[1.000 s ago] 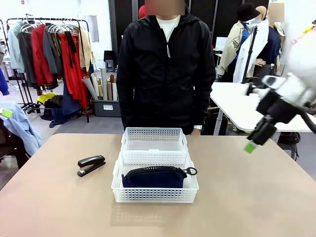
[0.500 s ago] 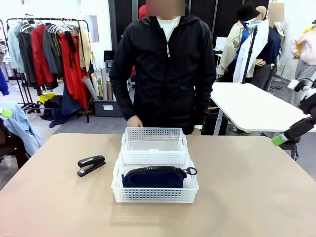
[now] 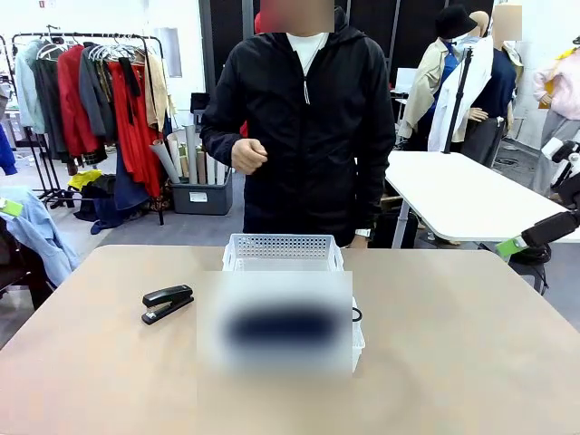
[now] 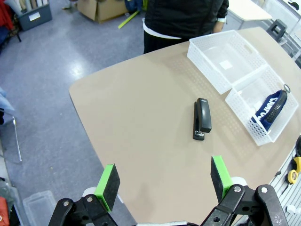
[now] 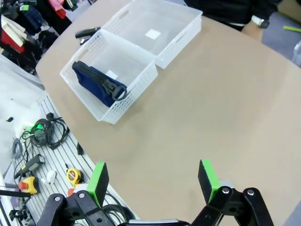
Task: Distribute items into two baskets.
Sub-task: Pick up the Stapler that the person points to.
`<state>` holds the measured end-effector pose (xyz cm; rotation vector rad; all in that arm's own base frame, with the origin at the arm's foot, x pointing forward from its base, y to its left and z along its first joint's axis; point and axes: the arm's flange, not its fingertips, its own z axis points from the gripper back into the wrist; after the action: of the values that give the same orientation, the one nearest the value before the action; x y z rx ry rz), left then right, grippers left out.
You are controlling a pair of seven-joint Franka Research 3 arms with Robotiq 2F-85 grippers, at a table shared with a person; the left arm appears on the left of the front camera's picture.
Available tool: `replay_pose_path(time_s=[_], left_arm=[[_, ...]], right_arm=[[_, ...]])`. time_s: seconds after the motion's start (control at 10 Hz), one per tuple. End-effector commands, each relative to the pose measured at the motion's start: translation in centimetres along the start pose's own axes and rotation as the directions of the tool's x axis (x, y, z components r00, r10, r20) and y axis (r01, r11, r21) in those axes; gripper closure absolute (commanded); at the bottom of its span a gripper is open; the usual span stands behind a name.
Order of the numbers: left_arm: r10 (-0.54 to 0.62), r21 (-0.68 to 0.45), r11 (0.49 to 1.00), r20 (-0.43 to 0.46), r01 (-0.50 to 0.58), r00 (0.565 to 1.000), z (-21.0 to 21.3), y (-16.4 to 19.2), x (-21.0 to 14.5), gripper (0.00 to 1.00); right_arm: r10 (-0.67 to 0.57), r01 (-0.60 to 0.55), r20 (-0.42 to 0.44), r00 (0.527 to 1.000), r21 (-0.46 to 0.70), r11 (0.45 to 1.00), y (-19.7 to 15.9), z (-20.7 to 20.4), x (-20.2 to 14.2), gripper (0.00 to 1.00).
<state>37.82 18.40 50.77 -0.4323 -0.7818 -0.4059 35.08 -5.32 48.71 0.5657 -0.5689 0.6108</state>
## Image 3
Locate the grey paper roll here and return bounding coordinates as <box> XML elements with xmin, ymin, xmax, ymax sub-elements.
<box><xmin>150</xmin><ymin>139</ymin><xmax>182</xmax><ymax>183</ymax></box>

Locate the mannequin with beige coat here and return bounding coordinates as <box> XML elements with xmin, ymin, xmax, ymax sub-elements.
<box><xmin>398</xmin><ymin>11</ymin><xmax>491</xmax><ymax>153</ymax></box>

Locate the beige hanging vest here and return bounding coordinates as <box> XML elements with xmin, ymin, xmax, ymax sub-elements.
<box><xmin>143</xmin><ymin>51</ymin><xmax>172</xmax><ymax>133</ymax></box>

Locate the dark grey hanging garment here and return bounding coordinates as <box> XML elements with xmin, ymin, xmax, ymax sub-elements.
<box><xmin>32</xmin><ymin>56</ymin><xmax>70</xmax><ymax>160</ymax></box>

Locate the person in black jacket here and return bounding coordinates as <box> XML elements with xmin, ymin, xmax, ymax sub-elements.
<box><xmin>199</xmin><ymin>5</ymin><xmax>397</xmax><ymax>249</ymax></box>

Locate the navy fabric pencil case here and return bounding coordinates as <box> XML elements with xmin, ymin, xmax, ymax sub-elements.
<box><xmin>220</xmin><ymin>304</ymin><xmax>365</xmax><ymax>353</ymax></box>

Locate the small white perforated plastic basket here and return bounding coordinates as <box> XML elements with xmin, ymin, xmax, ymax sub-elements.
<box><xmin>221</xmin><ymin>232</ymin><xmax>346</xmax><ymax>274</ymax></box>

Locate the grey cardboard tube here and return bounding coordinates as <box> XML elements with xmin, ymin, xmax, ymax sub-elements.
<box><xmin>182</xmin><ymin>123</ymin><xmax>199</xmax><ymax>185</ymax></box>

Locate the mannequin with pink sweater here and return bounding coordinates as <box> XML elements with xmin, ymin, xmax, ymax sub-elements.
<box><xmin>531</xmin><ymin>34</ymin><xmax>580</xmax><ymax>197</ymax></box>

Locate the grey storage bin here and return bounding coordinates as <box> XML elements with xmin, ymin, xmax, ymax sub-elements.
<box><xmin>170</xmin><ymin>174</ymin><xmax>235</xmax><ymax>216</ymax></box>

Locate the red hanging dress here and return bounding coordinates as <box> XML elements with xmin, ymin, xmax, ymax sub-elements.
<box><xmin>107</xmin><ymin>60</ymin><xmax>163</xmax><ymax>198</ymax></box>

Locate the person's left forearm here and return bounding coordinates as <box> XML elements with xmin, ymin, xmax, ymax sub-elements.
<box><xmin>352</xmin><ymin>153</ymin><xmax>396</xmax><ymax>233</ymax></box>

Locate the pale blue hanging jacket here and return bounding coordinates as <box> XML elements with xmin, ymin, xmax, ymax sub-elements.
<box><xmin>14</xmin><ymin>39</ymin><xmax>47</xmax><ymax>135</ymax></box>

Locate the white table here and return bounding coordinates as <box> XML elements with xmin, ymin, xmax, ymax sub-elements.
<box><xmin>383</xmin><ymin>150</ymin><xmax>580</xmax><ymax>249</ymax></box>

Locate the dark chair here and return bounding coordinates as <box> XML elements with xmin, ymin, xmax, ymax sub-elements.
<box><xmin>0</xmin><ymin>216</ymin><xmax>56</xmax><ymax>311</ymax></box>

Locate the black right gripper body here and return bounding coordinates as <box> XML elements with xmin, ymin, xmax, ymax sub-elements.
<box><xmin>561</xmin><ymin>169</ymin><xmax>580</xmax><ymax>210</ymax></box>

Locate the yellow garment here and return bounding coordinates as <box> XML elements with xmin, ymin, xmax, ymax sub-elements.
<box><xmin>67</xmin><ymin>169</ymin><xmax>103</xmax><ymax>192</ymax></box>

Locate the red hanging jacket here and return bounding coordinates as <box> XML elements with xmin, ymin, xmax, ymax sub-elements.
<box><xmin>55</xmin><ymin>44</ymin><xmax>102</xmax><ymax>158</ymax></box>

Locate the black bucket hat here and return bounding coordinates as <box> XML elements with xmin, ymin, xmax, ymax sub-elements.
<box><xmin>435</xmin><ymin>4</ymin><xmax>477</xmax><ymax>42</ymax></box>

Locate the black tripod pole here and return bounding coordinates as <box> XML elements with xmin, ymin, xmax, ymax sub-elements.
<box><xmin>443</xmin><ymin>44</ymin><xmax>475</xmax><ymax>156</ymax></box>

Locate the mannequin with white coat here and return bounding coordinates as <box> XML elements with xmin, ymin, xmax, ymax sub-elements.
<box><xmin>427</xmin><ymin>4</ymin><xmax>525</xmax><ymax>168</ymax></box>

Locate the person's right hand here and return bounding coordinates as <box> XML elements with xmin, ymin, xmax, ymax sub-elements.
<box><xmin>230</xmin><ymin>137</ymin><xmax>270</xmax><ymax>176</ymax></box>

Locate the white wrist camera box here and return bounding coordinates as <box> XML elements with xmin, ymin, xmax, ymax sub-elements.
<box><xmin>540</xmin><ymin>138</ymin><xmax>580</xmax><ymax>182</ymax></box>

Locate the light blue shirt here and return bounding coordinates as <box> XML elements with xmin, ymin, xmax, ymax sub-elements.
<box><xmin>0</xmin><ymin>184</ymin><xmax>81</xmax><ymax>287</ymax></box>

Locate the black stapler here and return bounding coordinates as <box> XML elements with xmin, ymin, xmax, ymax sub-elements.
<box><xmin>140</xmin><ymin>284</ymin><xmax>196</xmax><ymax>326</ymax></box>

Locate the black garment pile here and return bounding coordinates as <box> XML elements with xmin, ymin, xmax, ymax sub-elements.
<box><xmin>73</xmin><ymin>173</ymin><xmax>120</xmax><ymax>236</ymax></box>

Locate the white wall panel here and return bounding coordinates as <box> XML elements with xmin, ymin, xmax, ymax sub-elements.
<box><xmin>158</xmin><ymin>26</ymin><xmax>183</xmax><ymax>79</ymax></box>

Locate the person's right forearm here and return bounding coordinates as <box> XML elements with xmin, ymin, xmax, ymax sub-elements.
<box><xmin>199</xmin><ymin>115</ymin><xmax>248</xmax><ymax>169</ymax></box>

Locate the grey hanging coat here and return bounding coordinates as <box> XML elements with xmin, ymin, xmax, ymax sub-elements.
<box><xmin>78</xmin><ymin>44</ymin><xmax>120</xmax><ymax>142</ymax></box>

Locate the black clothes rack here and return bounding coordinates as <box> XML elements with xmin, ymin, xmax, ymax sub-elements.
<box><xmin>9</xmin><ymin>32</ymin><xmax>167</xmax><ymax>227</ymax></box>

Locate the black hanging scarf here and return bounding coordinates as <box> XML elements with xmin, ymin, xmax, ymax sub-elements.
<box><xmin>117</xmin><ymin>56</ymin><xmax>142</xmax><ymax>124</ymax></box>

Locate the large white perforated plastic basket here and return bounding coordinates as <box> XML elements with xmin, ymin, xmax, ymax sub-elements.
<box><xmin>196</xmin><ymin>270</ymin><xmax>367</xmax><ymax>375</ymax></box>

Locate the blue denim garment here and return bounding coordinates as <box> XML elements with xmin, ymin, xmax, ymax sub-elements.
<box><xmin>112</xmin><ymin>149</ymin><xmax>151</xmax><ymax>212</ymax></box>

